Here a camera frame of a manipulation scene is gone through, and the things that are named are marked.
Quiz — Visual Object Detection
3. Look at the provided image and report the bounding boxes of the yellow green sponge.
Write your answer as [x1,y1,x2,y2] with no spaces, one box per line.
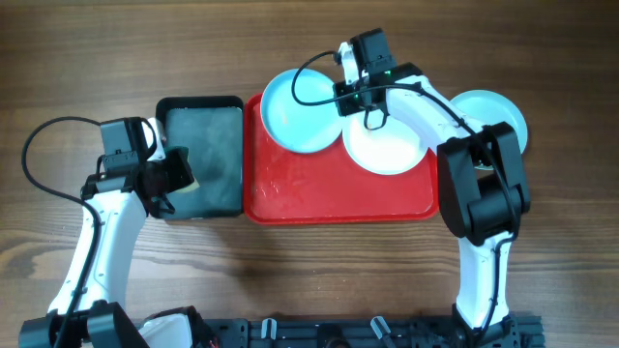
[175,180,199,193]

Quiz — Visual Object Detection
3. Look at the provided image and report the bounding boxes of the white plate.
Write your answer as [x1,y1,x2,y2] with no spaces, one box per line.
[342,112,427,175]

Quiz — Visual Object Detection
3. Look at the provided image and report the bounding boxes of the light green plate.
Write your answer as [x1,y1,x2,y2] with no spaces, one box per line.
[260,69,342,154]
[451,90,528,154]

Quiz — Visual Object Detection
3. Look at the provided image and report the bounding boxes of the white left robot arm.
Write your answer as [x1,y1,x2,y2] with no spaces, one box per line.
[48,147,196,315]

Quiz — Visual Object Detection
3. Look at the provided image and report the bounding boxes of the black water tray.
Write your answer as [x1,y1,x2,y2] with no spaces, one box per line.
[153,96,244,219]

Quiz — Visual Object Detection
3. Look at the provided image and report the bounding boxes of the red plastic tray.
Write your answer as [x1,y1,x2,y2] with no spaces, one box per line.
[243,94,438,225]

